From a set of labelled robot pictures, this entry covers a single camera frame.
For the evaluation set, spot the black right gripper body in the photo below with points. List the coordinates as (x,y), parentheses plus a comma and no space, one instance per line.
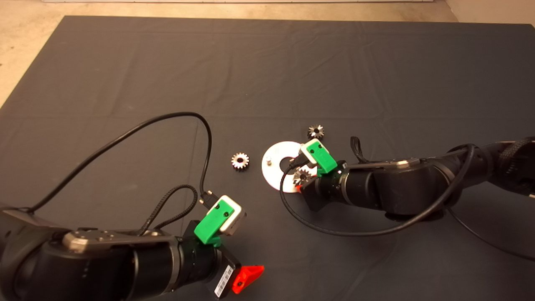
(312,196)

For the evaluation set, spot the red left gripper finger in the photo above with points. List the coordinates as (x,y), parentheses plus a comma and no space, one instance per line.
(247,276)

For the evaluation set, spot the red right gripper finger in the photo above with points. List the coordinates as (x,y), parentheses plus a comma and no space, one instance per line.
(298,188)

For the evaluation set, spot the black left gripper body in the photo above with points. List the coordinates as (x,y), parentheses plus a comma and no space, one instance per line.
(228,269)

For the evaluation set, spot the small steel planetary gear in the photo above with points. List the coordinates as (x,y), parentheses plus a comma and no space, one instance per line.
(300,175)
(312,134)
(236,159)

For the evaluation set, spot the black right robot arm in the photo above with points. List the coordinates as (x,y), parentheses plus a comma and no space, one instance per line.
(409,188)

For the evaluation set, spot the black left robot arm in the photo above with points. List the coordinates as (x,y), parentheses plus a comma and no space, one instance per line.
(83,267)

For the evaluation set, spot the round metal carrier plate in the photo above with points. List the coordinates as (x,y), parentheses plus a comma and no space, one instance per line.
(271,173)

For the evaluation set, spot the dark grey table cloth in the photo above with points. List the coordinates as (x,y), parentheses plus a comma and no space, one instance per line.
(267,75)

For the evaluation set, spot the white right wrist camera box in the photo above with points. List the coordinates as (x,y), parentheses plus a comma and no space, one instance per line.
(306,154)

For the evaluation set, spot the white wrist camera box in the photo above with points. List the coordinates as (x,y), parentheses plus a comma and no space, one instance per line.
(237,218)
(306,154)

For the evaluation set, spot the green right camera mount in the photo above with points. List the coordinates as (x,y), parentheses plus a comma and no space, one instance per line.
(322,158)

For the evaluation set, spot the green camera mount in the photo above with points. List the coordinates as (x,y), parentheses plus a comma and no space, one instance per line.
(211,223)
(322,158)

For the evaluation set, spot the green left camera mount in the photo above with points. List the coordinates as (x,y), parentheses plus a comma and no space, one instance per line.
(211,223)

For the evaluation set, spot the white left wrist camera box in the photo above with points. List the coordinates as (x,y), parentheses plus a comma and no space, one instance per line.
(237,218)

